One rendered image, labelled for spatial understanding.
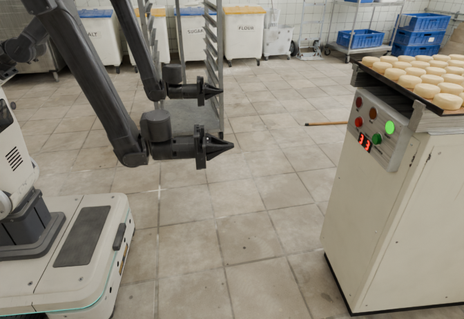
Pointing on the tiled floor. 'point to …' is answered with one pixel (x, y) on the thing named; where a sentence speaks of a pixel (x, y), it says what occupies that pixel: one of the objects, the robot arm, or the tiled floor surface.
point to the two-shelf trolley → (369, 24)
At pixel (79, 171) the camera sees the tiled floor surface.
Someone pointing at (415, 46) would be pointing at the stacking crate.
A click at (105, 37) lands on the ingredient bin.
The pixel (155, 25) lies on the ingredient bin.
